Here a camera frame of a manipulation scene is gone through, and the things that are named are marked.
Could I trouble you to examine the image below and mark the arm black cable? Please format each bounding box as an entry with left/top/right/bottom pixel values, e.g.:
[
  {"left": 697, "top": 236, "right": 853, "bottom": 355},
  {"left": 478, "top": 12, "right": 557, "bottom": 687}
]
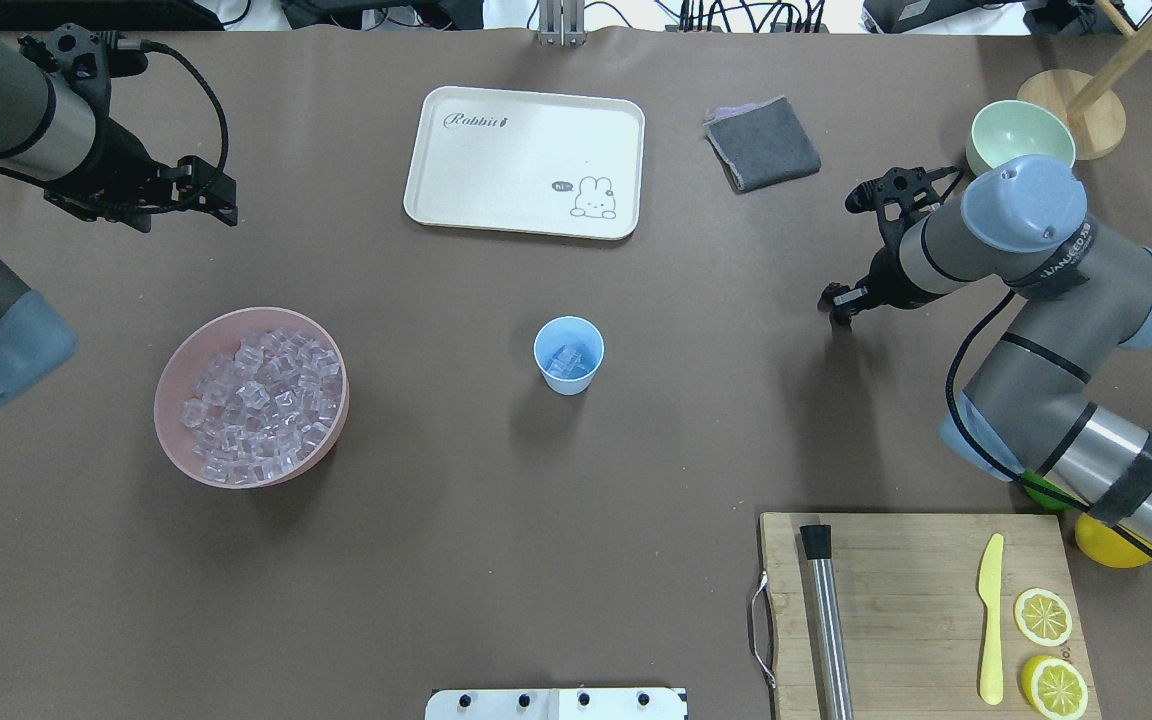
[{"left": 943, "top": 290, "right": 1152, "bottom": 596}]

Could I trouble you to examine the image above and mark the grey folded cloth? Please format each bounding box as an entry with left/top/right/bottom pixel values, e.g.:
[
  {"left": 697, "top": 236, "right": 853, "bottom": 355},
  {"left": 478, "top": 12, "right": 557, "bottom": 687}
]
[{"left": 703, "top": 94, "right": 823, "bottom": 194}]

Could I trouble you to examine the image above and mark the bamboo cutting board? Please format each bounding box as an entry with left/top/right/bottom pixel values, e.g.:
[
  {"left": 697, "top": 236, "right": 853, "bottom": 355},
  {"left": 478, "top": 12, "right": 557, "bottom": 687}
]
[{"left": 759, "top": 511, "right": 1093, "bottom": 719}]

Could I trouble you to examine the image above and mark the yellow plastic knife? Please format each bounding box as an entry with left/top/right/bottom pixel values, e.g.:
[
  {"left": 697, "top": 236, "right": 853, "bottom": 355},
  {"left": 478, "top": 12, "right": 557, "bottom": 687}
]
[{"left": 975, "top": 533, "right": 1005, "bottom": 706}]

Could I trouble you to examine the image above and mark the pink bowl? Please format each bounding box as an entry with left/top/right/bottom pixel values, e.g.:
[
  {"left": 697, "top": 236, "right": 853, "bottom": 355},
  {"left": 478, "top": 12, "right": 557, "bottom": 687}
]
[{"left": 154, "top": 306, "right": 351, "bottom": 488}]

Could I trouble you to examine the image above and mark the clear ice cube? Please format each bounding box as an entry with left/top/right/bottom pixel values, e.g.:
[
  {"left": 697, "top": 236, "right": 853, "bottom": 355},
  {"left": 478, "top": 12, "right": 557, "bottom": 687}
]
[{"left": 545, "top": 342, "right": 594, "bottom": 381}]

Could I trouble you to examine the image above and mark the mint green bowl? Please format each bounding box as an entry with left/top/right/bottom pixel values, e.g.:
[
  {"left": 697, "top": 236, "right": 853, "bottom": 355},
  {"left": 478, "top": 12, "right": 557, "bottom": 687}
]
[{"left": 967, "top": 100, "right": 1076, "bottom": 176}]

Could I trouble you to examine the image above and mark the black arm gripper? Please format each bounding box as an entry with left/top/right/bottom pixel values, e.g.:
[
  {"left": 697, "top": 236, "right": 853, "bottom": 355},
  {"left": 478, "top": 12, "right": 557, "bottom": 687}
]
[{"left": 820, "top": 167, "right": 963, "bottom": 328}]

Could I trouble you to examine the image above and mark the cream rabbit tray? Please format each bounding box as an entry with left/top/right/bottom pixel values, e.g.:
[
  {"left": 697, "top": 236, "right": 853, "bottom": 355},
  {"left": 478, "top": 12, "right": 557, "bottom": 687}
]
[{"left": 403, "top": 86, "right": 646, "bottom": 241}]

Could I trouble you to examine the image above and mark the wooden cup stand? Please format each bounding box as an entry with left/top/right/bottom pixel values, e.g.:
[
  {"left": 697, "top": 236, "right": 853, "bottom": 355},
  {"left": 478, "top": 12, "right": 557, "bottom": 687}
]
[{"left": 1016, "top": 1, "right": 1152, "bottom": 161}]

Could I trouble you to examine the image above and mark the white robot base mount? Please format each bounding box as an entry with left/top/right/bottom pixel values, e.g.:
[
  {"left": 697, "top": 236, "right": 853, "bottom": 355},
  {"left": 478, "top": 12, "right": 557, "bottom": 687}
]
[{"left": 424, "top": 687, "right": 690, "bottom": 719}]

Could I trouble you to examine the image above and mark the light blue plastic cup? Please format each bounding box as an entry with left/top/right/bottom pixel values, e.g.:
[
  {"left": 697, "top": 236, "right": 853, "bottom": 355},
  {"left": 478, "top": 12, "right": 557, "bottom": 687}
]
[{"left": 532, "top": 316, "right": 605, "bottom": 396}]

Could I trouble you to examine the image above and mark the upper lemon half slice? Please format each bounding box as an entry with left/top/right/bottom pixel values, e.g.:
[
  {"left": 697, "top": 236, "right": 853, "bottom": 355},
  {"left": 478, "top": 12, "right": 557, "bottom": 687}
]
[{"left": 1020, "top": 655, "right": 1091, "bottom": 719}]

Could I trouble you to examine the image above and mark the pile of clear ice cubes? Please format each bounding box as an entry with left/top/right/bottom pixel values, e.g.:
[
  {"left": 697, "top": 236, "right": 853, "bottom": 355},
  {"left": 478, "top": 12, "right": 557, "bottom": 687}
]
[{"left": 179, "top": 327, "right": 344, "bottom": 484}]

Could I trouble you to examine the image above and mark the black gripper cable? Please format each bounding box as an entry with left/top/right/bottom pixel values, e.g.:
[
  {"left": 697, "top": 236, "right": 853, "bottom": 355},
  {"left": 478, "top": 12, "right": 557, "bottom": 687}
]
[{"left": 141, "top": 40, "right": 232, "bottom": 185}]

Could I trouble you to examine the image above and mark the steel muddler black tip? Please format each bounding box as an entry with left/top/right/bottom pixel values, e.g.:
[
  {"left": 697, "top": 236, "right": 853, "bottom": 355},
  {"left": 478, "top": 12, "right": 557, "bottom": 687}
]
[{"left": 799, "top": 523, "right": 855, "bottom": 719}]

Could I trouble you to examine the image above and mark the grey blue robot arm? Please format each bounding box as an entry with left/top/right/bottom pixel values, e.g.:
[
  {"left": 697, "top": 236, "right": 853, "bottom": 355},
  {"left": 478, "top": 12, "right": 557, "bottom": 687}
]
[
  {"left": 820, "top": 154, "right": 1152, "bottom": 550},
  {"left": 0, "top": 23, "right": 238, "bottom": 407}
]

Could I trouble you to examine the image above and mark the green lime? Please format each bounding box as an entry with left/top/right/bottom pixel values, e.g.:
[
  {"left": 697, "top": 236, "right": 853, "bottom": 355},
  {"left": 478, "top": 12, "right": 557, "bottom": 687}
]
[{"left": 1021, "top": 471, "right": 1074, "bottom": 511}]

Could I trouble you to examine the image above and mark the yellow lemon lower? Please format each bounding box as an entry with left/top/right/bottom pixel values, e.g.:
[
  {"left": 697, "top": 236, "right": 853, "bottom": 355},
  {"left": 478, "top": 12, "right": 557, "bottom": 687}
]
[{"left": 1074, "top": 514, "right": 1152, "bottom": 569}]

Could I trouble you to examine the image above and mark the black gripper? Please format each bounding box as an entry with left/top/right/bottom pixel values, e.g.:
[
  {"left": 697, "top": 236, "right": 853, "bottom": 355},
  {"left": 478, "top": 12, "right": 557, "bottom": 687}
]
[{"left": 18, "top": 26, "right": 238, "bottom": 232}]

